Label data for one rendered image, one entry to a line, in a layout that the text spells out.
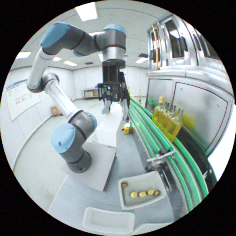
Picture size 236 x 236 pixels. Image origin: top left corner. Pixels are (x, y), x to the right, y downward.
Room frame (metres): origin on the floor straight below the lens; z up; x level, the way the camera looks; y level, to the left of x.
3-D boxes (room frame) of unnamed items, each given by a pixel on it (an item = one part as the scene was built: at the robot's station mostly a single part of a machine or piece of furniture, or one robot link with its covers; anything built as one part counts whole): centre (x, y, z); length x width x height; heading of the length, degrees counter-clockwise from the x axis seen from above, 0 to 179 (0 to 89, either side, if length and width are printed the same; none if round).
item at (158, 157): (0.13, -0.21, 0.95); 0.17 x 0.03 x 0.12; 96
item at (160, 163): (0.13, -0.22, 0.85); 0.09 x 0.04 x 0.07; 96
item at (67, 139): (0.16, 0.22, 1.02); 0.13 x 0.12 x 0.14; 165
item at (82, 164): (0.15, 0.22, 0.90); 0.15 x 0.15 x 0.10
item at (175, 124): (0.24, -0.32, 0.99); 0.06 x 0.06 x 0.21; 6
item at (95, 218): (-0.19, 0.04, 0.78); 0.22 x 0.17 x 0.09; 85
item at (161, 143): (1.04, -0.18, 0.93); 1.75 x 0.01 x 0.08; 6
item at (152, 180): (0.01, -0.12, 0.80); 0.22 x 0.17 x 0.09; 96
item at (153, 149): (1.03, -0.10, 0.93); 1.75 x 0.01 x 0.08; 6
